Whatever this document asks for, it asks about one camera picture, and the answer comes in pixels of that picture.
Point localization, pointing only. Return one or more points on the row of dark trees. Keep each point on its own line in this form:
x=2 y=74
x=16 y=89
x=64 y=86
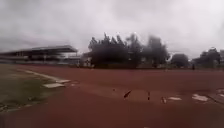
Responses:
x=130 y=51

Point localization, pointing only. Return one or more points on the red dirt running track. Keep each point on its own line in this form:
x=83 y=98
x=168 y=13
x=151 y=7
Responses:
x=110 y=110

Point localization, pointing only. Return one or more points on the pale concrete kerb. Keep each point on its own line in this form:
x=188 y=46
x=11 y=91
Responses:
x=50 y=80

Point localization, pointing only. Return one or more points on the roofed grandstand building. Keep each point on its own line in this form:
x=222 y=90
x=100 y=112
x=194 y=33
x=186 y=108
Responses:
x=43 y=54

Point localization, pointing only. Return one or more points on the grass field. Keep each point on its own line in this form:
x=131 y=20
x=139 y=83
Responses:
x=18 y=86

